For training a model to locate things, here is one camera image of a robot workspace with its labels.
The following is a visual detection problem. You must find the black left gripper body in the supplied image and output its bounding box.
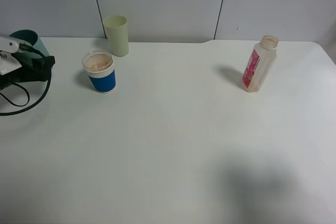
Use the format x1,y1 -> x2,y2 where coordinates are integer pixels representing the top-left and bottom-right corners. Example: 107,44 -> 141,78
1,65 -> 32,90

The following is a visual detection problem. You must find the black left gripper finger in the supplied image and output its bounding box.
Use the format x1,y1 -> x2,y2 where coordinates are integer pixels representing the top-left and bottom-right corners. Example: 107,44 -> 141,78
19,56 -> 55,82

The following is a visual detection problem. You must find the teal green plastic cup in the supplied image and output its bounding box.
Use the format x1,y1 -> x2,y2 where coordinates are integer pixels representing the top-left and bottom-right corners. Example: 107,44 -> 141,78
10,29 -> 50,57

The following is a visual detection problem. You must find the pink label drink bottle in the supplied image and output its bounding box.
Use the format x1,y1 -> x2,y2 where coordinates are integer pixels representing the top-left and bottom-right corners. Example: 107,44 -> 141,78
242,35 -> 279,92

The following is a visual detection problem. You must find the blue sleeved paper cup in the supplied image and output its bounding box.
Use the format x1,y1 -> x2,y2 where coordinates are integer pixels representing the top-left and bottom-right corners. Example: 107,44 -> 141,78
82,51 -> 116,93

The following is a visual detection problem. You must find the pale green tall cup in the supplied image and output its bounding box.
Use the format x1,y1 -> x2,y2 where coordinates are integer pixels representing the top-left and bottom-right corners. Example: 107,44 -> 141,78
103,15 -> 129,57

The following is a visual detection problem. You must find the white wrist camera on bracket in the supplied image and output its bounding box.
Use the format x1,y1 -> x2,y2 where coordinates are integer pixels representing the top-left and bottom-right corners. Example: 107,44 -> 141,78
0,35 -> 30,76

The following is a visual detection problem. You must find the black left camera cable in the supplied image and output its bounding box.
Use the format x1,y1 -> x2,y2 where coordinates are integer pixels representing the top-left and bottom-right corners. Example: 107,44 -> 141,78
0,42 -> 53,116

